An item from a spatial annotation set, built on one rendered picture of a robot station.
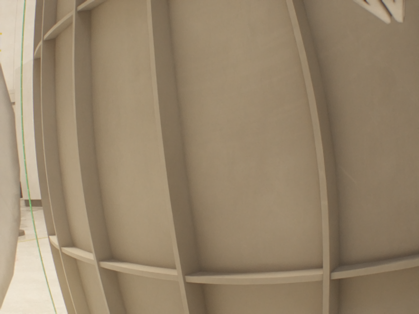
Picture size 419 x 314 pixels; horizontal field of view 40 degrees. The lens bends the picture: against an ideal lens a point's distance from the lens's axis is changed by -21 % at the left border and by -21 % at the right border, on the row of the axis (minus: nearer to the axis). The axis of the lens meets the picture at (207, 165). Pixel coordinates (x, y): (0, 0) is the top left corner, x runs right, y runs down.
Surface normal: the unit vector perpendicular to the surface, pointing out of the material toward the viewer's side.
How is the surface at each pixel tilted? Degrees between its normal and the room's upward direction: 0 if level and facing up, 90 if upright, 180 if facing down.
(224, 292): 90
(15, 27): 90
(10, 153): 89
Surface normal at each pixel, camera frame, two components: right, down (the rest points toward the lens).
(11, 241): 0.90, 0.07
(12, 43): 0.71, -0.07
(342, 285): -0.54, 0.10
